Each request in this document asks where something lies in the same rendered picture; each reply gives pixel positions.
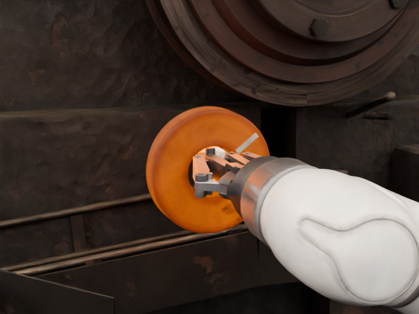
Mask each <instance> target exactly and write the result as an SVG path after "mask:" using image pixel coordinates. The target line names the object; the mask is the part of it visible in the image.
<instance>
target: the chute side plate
mask: <svg viewBox="0 0 419 314"><path fill-rule="evenodd" d="M33 277H34V278H39V279H42V280H46V281H50V282H55V283H59V284H63V285H67V286H70V287H75V288H79V289H82V290H87V291H90V292H95V293H99V294H102V295H107V296H110V297H115V314H142V313H147V312H152V311H155V310H160V309H164V308H168V307H174V306H177V305H182V304H185V303H190V302H195V301H198V300H203V299H206V298H211V297H217V296H220V295H224V294H228V293H233V292H238V291H241V290H246V289H249V288H254V287H259V286H265V285H276V284H282V283H292V282H301V281H300V280H299V279H297V278H296V277H295V276H293V274H291V273H290V272H289V271H288V270H287V269H286V268H285V267H284V266H283V265H282V264H281V263H280V261H278V260H277V259H276V257H275V256H274V254H273V252H272V250H271V249H270V248H269V247H268V246H267V245H266V244H265V243H264V242H262V241H261V240H259V239H258V246H257V240H256V236H254V235H253V234H252V233H251V232H250V231H246V232H241V233H237V234H231V235H226V236H222V237H217V238H214V239H208V240H202V241H199V242H194V243H190V244H184V245H179V246H175V247H170V248H166V249H161V250H155V251H151V252H146V253H142V254H137V255H131V256H128V257H122V258H119V259H113V260H108V261H104V262H99V263H95V264H90V265H84V266H81V267H75V268H71V269H66V270H60V271H57V272H51V273H48V274H42V275H36V276H33Z"/></svg>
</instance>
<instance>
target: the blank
mask: <svg viewBox="0 0 419 314"><path fill-rule="evenodd" d="M212 146H217V147H221V148H222V149H224V150H225V151H226V152H228V153H229V152H235V153H237V154H239V155H240V156H243V153H245V152H250V153H254V154H256V155H260V156H270V154H269V149H268V147H267V143H266V141H265V139H264V137H263V135H262V134H261V132H260V131H259V130H258V128H257V127H256V126H255V125H254V124H253V123H252V122H250V121H249V120H248V119H247V118H245V117H243V116H242V115H240V114H237V113H235V112H232V111H230V110H227V109H225V108H221V107H197V108H193V109H190V110H187V111H185V112H183V113H181V114H179V115H177V116H176V117H174V118H173V119H172V120H170V121H169V122H168V123H167V124H166V125H165V126H164V127H163V128H162V129H161V131H160V132H159V134H157V137H156V138H155V140H154V141H153V143H152V146H151V148H150V151H149V154H148V158H147V166H146V178H147V186H148V190H149V192H150V195H151V197H152V199H153V201H154V203H155V204H156V205H157V207H158V208H159V210H161V212H162V213H164V215H166V217H168V218H169V219H170V220H171V221H173V222H174V223H175V224H177V225H178V226H180V227H182V228H184V229H186V230H189V231H192V232H198V233H215V232H221V231H225V230H227V229H230V228H232V227H234V226H236V225H238V224H239V223H241V222H243V218H242V217H241V216H240V215H239V214H238V213H237V212H236V210H235V208H234V206H233V204H232V202H231V200H229V199H224V198H223V197H221V196H220V195H219V194H218V192H214V191H213V194H212V195H207V196H206V197H203V198H198V197H195V191H194V190H193V188H192V187H191V185H190V182H189V179H188V169H189V166H190V163H191V161H192V159H193V157H194V156H195V155H196V154H197V153H199V152H200V151H201V150H203V149H205V148H208V147H212Z"/></svg>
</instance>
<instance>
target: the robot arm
mask: <svg viewBox="0 0 419 314"><path fill-rule="evenodd" d="M193 179H194V181H195V197H198V198H203V197H206V196H207V195H212V194H213V191H214V192H218V194H219V195H220V196H221V197H223V198H224V199H229V200H231V202H232V204H233V206H234V208H235V210H236V212H237V213H238V214H239V215H240V216H241V217H242V218H243V221H244V223H245V225H246V227H247V228H248V229H249V231H250V232H251V233H252V234H253V235H254V236H256V237H257V238H258V239H259V240H261V241H262V242H264V243H265V244H266V245H267V246H268V247H269V248H270V249H271V250H272V252H273V254H274V256H275V257H276V259H277V260H278V261H280V263H281V264H282V265H283V266H284V267H285V268H286V269H287V270H288V271H289V272H290V273H291V274H293V276H295V277H296V278H297V279H299V280H300V281H301V282H302V283H304V284H306V285H307V286H308V287H310V288H311V289H313V290H315V291H316V292H318V293H320V294H321V295H323V296H325V297H327V298H329V299H331V300H334V301H336V302H339V303H344V304H347V305H354V306H359V307H372V306H377V305H383V306H386V307H390V308H392V309H395V310H398V311H400V312H402V313H404V314H419V202H416V201H413V200H411V199H408V198H406V197H403V196H401V195H399V194H396V193H394V192H392V191H389V190H387V189H385V188H383V187H381V186H379V185H377V184H375V183H373V182H370V181H368V180H366V179H363V178H359V177H355V176H349V175H347V174H344V173H340V172H337V171H333V170H329V169H319V168H316V167H313V166H310V165H308V164H306V163H304V162H302V161H299V160H298V159H294V158H278V157H275V156H260V155H256V154H254V153H250V152H245V153H243V156H240V155H239V154H237V153H235V152H229V153H228V152H226V151H225V150H223V149H221V148H219V147H217V146H212V147H208V148H205V149H203V150H201V151H200V152H199V153H197V154H196V155H195V156H194V157H193Z"/></svg>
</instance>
